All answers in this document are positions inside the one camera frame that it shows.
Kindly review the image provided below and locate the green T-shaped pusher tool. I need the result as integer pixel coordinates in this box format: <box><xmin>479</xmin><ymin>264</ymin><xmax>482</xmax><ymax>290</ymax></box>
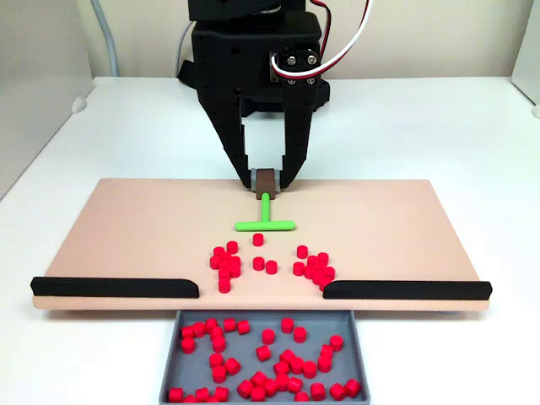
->
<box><xmin>234</xmin><ymin>168</ymin><xmax>296</xmax><ymax>233</ymax></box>

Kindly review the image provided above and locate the beige flat board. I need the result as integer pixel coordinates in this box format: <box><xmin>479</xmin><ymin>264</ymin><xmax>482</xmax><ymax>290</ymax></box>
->
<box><xmin>32</xmin><ymin>177</ymin><xmax>490</xmax><ymax>314</ymax></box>

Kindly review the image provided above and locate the grey rectangular tray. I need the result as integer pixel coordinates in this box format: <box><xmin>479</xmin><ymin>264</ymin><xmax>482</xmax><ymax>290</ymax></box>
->
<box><xmin>158</xmin><ymin>309</ymin><xmax>372</xmax><ymax>405</ymax></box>

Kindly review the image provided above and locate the thin grey cable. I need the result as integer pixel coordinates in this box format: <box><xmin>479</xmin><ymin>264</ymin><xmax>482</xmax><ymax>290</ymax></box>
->
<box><xmin>175</xmin><ymin>23</ymin><xmax>196</xmax><ymax>79</ymax></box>

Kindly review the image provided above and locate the pale grey thick cable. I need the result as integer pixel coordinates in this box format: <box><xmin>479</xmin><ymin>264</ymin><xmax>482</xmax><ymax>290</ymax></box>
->
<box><xmin>89</xmin><ymin>0</ymin><xmax>121</xmax><ymax>78</ymax></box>

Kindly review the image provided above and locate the red white servo cable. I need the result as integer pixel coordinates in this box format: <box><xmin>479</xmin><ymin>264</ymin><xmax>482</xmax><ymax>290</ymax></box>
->
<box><xmin>271</xmin><ymin>0</ymin><xmax>375</xmax><ymax>79</ymax></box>

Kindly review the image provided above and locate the white enclosure side panel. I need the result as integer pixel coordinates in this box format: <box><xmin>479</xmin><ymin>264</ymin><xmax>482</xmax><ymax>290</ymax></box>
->
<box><xmin>510</xmin><ymin>0</ymin><xmax>540</xmax><ymax>106</ymax></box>
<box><xmin>0</xmin><ymin>0</ymin><xmax>95</xmax><ymax>200</ymax></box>

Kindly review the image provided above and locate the black rail strip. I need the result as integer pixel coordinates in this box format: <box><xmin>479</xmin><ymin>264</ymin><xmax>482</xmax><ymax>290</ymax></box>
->
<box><xmin>322</xmin><ymin>278</ymin><xmax>494</xmax><ymax>301</ymax></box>
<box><xmin>30</xmin><ymin>276</ymin><xmax>200</xmax><ymax>300</ymax></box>

